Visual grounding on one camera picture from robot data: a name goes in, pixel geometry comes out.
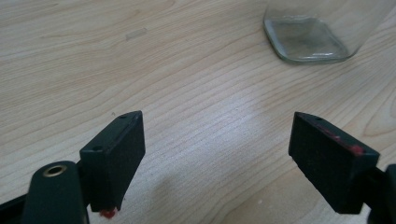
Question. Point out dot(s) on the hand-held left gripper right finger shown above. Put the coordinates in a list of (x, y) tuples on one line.
[(330, 168)]

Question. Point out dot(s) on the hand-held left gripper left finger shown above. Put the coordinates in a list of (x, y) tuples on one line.
[(113, 155)]

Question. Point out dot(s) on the glass jar with black lid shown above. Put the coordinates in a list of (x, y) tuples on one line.
[(308, 40)]

